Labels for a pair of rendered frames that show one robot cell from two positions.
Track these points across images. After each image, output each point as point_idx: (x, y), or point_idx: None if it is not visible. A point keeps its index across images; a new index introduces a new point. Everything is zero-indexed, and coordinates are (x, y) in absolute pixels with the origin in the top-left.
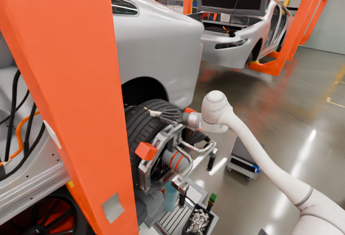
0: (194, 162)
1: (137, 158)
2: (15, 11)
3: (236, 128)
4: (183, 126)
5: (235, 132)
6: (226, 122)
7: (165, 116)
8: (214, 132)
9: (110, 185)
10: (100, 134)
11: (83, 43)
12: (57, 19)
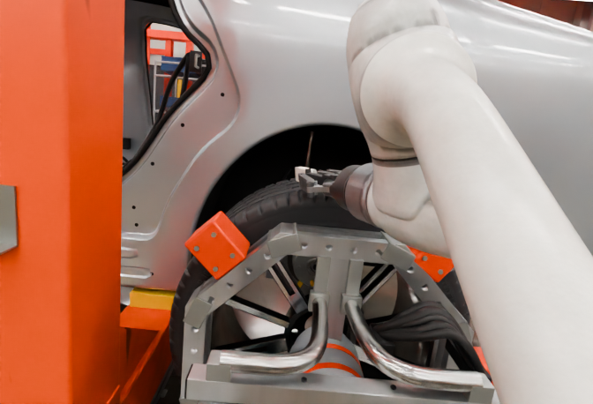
0: (324, 380)
1: (205, 268)
2: None
3: (405, 96)
4: (377, 256)
5: (406, 130)
6: (386, 89)
7: (311, 175)
8: (412, 231)
9: (1, 141)
10: None
11: None
12: None
